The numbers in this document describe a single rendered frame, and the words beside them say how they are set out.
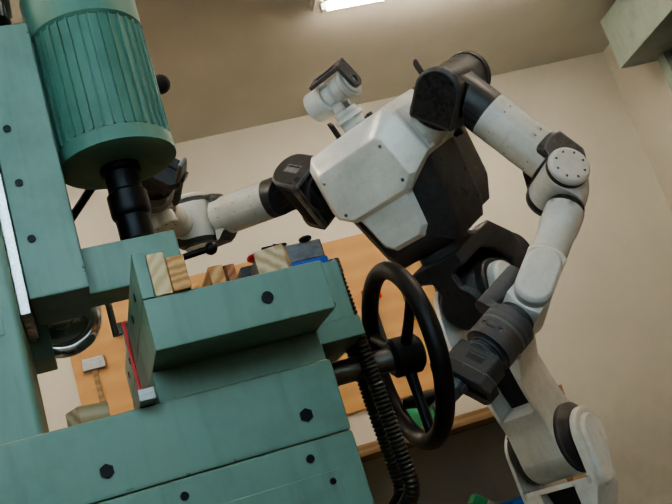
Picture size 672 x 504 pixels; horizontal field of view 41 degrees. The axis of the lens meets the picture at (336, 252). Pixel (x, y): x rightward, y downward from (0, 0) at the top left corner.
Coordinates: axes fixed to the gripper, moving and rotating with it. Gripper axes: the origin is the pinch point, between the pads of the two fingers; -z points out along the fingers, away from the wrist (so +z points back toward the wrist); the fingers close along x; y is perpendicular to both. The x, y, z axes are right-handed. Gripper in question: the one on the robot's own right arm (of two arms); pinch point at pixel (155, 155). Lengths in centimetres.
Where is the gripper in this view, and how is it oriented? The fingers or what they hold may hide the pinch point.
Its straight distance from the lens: 168.1
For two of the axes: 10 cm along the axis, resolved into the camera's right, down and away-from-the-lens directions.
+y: -4.1, 8.2, -4.0
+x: 8.8, 4.6, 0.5
